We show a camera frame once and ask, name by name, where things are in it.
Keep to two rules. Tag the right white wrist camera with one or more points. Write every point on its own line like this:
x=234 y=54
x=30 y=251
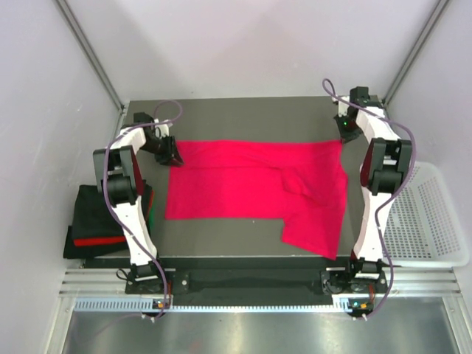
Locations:
x=342 y=108

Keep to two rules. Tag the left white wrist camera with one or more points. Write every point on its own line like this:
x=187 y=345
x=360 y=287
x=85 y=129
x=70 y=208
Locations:
x=162 y=129

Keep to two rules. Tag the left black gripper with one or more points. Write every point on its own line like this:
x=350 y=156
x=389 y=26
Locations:
x=170 y=152

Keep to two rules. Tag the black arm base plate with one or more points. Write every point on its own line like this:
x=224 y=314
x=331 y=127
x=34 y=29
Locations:
x=308 y=280

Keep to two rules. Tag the aluminium frame post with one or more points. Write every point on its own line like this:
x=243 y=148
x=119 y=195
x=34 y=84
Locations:
x=82 y=40
x=420 y=41

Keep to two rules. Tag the slotted grey cable duct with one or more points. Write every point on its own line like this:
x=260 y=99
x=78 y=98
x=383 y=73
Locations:
x=152 y=305

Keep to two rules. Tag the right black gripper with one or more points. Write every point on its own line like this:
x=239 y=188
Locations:
x=346 y=136

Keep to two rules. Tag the red t shirt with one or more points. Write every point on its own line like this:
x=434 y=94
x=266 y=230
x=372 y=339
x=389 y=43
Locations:
x=303 y=184

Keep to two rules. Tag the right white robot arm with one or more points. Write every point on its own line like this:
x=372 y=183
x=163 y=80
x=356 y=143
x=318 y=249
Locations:
x=384 y=169

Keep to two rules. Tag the left aluminium frame post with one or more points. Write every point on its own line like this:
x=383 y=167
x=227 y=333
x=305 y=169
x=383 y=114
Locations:
x=82 y=40

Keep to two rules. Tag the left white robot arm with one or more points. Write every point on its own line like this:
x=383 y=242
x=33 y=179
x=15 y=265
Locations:
x=120 y=182

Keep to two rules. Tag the folded black shirt stack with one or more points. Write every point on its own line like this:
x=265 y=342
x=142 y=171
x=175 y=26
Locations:
x=93 y=231

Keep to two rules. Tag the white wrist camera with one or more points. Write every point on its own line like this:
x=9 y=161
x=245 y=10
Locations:
x=342 y=108
x=162 y=129

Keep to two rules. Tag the white perforated plastic basket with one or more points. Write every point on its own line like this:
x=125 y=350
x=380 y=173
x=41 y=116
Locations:
x=423 y=230

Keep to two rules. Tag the right aluminium frame post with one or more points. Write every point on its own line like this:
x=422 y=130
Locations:
x=420 y=41

